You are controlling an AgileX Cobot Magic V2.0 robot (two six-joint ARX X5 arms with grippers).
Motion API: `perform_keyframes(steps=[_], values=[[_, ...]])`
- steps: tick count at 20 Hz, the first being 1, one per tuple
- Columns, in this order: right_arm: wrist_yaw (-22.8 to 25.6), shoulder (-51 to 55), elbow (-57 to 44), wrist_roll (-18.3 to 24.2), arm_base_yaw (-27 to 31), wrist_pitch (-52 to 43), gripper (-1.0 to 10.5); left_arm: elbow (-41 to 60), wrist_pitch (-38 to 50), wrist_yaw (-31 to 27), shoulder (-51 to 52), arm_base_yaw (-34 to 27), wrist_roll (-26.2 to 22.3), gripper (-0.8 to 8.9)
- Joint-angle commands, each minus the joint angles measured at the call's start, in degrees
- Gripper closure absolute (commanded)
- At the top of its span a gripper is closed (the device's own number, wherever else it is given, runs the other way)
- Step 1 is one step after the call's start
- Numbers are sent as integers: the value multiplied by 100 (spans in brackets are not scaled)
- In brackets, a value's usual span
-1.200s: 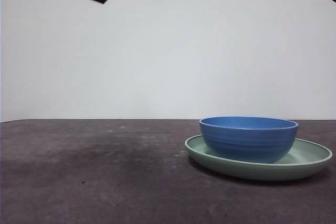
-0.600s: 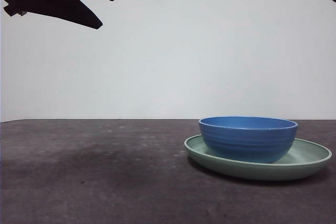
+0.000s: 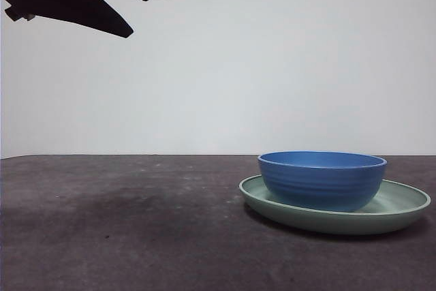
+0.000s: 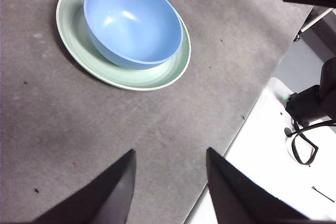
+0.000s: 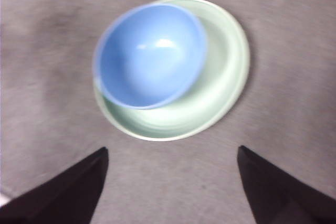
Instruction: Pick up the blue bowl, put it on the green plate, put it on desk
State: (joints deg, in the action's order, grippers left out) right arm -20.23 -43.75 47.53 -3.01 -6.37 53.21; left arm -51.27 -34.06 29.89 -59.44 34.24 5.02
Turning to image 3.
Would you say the blue bowl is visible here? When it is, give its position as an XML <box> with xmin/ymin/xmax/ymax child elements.
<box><xmin>257</xmin><ymin>151</ymin><xmax>388</xmax><ymax>213</ymax></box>

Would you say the green plate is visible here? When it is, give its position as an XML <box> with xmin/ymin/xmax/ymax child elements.
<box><xmin>238</xmin><ymin>174</ymin><xmax>431</xmax><ymax>236</ymax></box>

